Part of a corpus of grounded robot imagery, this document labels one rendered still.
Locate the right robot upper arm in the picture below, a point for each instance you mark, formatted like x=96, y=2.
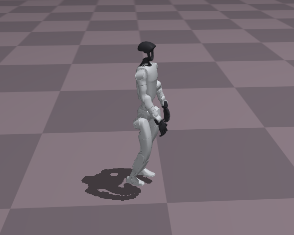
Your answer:
x=141, y=77

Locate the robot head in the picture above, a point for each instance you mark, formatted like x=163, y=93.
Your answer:
x=147, y=47

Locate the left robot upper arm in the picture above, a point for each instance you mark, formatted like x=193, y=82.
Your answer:
x=158, y=83

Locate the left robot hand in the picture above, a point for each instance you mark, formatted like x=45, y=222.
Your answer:
x=166, y=112

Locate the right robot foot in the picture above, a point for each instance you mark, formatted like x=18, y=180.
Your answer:
x=135, y=181

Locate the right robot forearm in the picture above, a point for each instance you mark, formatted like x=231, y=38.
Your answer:
x=152, y=111

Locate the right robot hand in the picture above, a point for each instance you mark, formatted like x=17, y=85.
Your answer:
x=162, y=127

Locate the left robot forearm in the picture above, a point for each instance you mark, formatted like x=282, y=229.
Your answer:
x=160, y=96

